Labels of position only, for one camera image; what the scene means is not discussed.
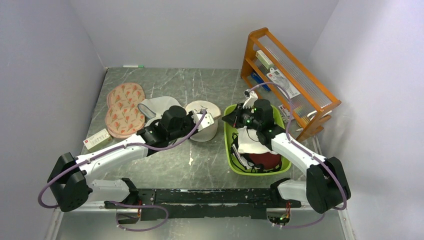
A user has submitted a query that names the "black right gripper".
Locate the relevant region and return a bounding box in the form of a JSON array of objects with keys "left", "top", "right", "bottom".
[{"left": 222, "top": 103, "right": 261, "bottom": 131}]

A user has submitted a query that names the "beige-trim mesh laundry bag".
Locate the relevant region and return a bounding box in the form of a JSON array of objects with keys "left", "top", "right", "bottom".
[{"left": 185, "top": 100, "right": 221, "bottom": 142}]

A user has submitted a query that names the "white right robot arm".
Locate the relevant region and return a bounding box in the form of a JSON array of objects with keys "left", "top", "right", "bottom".
[{"left": 222, "top": 99, "right": 351, "bottom": 214}]

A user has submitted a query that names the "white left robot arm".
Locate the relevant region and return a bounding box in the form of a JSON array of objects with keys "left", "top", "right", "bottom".
[{"left": 37, "top": 106, "right": 207, "bottom": 212}]

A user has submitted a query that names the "blue-trim mesh laundry bag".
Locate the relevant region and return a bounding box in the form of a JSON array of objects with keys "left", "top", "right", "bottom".
[{"left": 137, "top": 96, "right": 181, "bottom": 127}]

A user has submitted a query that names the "floral pink bra pad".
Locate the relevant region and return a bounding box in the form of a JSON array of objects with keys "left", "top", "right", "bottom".
[{"left": 104, "top": 82, "right": 146, "bottom": 139}]

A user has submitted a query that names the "white cloth in basket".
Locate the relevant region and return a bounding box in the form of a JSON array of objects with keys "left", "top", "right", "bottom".
[{"left": 237, "top": 127, "right": 277, "bottom": 155}]

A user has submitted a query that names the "black white garment in basket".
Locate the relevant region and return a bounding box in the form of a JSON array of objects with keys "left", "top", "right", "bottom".
[{"left": 230, "top": 132, "right": 283, "bottom": 174}]

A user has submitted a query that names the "blue item on shelf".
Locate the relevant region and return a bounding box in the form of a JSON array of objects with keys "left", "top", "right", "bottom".
[{"left": 250, "top": 71, "right": 271, "bottom": 92}]

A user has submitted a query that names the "colourful packet on lower shelf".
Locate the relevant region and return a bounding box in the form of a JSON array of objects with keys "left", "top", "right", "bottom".
[{"left": 278, "top": 104, "right": 295, "bottom": 123}]

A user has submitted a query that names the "red garment in basket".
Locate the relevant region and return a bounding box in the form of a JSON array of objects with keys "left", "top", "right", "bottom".
[{"left": 247, "top": 152, "right": 282, "bottom": 170}]

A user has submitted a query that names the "white packaged item on shelf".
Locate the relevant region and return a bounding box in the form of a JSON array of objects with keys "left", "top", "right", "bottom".
[{"left": 266, "top": 67, "right": 301, "bottom": 99}]

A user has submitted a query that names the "green white box on shelf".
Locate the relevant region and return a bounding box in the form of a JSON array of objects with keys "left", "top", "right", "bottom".
[{"left": 255, "top": 50, "right": 275, "bottom": 70}]

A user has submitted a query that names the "small red white box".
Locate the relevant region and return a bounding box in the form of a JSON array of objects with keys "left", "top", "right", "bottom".
[{"left": 83, "top": 128, "right": 113, "bottom": 153}]

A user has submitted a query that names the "orange wooden shelf rack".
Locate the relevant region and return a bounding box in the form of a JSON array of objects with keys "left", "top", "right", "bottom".
[{"left": 240, "top": 27, "right": 341, "bottom": 142}]

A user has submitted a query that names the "green and white marker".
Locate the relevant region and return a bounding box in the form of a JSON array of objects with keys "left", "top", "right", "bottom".
[{"left": 122, "top": 65, "right": 145, "bottom": 69}]

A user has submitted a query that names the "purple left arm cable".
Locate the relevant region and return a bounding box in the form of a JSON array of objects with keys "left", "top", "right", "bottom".
[{"left": 37, "top": 110, "right": 208, "bottom": 232}]

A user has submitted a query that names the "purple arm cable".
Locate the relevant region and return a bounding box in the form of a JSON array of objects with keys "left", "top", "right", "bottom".
[
  {"left": 37, "top": 110, "right": 208, "bottom": 232},
  {"left": 246, "top": 81, "right": 348, "bottom": 230}
]

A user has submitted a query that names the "black mounting rail base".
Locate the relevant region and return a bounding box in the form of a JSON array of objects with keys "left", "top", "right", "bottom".
[{"left": 54, "top": 188, "right": 345, "bottom": 221}]

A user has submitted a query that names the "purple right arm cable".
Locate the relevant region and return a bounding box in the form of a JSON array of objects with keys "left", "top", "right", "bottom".
[{"left": 246, "top": 81, "right": 348, "bottom": 230}]

